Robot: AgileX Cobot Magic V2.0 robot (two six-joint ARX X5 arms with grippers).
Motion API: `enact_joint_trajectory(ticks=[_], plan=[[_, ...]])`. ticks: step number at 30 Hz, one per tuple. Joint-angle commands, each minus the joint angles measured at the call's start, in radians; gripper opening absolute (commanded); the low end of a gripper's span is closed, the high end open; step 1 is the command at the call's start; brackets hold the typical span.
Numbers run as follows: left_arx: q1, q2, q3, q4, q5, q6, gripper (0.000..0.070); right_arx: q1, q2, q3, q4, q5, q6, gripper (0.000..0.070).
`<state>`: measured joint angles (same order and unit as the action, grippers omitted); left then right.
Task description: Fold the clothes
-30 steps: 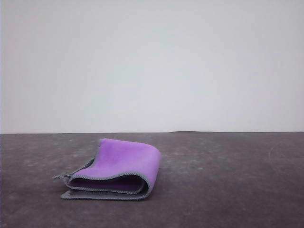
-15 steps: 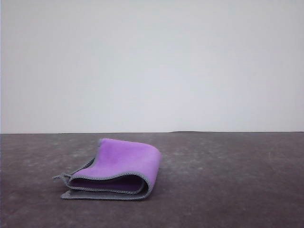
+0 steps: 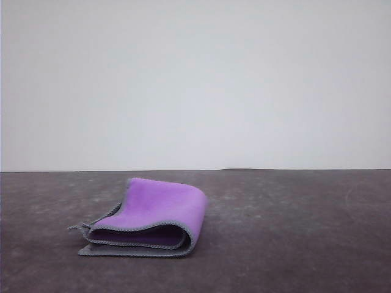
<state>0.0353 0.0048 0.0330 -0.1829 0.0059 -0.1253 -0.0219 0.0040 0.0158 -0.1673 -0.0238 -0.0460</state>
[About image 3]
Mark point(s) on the grey table cloth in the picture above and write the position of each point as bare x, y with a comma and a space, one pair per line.
305, 244

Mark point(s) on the purple towel with grey hem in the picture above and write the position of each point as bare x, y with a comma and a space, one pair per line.
165, 201

